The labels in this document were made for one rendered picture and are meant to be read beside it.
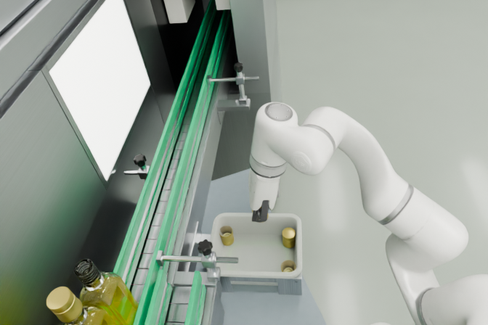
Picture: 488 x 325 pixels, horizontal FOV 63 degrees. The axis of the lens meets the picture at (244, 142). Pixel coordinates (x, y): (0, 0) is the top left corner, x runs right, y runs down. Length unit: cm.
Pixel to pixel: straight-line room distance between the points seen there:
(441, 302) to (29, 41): 81
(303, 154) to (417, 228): 22
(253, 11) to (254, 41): 11
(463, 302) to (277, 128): 38
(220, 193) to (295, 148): 59
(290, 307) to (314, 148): 47
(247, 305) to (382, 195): 47
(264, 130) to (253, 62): 82
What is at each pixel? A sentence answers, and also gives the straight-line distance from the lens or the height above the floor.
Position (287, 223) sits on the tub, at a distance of 104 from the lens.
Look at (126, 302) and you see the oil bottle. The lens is 78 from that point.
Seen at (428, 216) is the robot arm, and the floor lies 112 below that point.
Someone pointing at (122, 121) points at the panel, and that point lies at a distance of 109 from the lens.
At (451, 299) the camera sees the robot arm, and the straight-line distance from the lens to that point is 72.
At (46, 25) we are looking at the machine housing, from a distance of 86.
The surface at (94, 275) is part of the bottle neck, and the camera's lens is 69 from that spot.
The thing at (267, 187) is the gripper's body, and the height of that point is 108.
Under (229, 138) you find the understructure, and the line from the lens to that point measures 173.
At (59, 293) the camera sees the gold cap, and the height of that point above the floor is 116.
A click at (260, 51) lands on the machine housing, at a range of 146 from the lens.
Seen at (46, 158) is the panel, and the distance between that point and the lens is 81.
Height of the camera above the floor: 167
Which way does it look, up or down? 43 degrees down
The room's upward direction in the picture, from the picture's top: 9 degrees counter-clockwise
